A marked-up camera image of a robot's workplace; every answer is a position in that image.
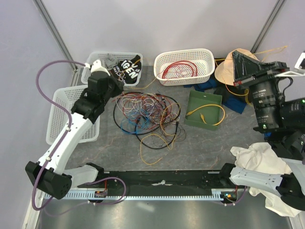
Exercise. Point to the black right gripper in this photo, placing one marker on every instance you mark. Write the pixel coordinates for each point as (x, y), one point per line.
(247, 68)

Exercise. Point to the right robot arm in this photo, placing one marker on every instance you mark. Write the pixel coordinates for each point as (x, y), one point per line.
(281, 122)

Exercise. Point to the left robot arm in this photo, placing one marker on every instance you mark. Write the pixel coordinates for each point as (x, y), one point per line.
(87, 109)

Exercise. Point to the beige bucket hat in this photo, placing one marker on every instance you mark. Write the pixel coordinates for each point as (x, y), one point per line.
(224, 72)

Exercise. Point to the black garment under hat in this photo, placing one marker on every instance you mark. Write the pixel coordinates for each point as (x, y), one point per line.
(223, 93)

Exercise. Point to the white oval perforated basket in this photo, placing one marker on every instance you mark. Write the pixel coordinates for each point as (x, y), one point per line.
(184, 67)

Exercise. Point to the green rectangular tray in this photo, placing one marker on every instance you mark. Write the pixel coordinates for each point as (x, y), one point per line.
(204, 110)

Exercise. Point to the white cloth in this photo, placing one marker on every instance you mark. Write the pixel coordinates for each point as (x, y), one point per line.
(260, 157)

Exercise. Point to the black printed t-shirt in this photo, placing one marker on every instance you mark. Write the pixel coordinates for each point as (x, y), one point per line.
(128, 71)

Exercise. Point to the white rectangular basket back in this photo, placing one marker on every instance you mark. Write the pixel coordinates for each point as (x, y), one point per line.
(121, 56)

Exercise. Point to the grey cloth in basket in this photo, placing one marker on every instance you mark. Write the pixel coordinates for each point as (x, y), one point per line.
(111, 61)

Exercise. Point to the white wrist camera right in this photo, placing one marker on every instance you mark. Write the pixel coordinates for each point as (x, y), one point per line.
(300, 63)

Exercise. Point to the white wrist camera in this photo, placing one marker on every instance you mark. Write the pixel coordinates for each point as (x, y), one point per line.
(300, 63)
(96, 67)

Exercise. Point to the aluminium corner post right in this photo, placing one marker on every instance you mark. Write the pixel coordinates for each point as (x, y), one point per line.
(268, 24)

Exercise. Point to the aluminium corner post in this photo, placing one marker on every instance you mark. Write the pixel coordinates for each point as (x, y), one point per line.
(53, 29)
(268, 24)

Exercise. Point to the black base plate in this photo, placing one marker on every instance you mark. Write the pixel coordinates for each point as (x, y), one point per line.
(162, 182)

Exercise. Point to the slotted cable duct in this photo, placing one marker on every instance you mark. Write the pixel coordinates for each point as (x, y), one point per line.
(91, 194)

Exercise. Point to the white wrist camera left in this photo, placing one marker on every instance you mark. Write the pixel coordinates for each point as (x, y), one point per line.
(96, 67)

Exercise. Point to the aluminium corner post left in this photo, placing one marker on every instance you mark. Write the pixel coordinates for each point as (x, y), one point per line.
(53, 29)

